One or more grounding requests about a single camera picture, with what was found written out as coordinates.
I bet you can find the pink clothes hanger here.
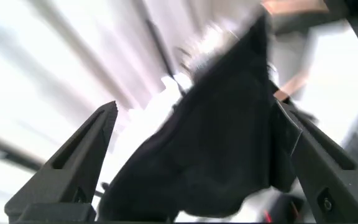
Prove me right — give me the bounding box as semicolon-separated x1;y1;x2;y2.
261;0;329;102

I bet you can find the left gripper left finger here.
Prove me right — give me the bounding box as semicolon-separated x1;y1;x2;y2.
4;101;119;223

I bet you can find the white curtain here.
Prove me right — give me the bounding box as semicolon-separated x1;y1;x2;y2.
0;0;260;156

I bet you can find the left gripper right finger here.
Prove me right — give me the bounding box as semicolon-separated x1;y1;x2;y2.
275;101;358;223

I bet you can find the black garment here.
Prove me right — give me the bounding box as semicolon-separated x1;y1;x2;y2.
98;14;301;222

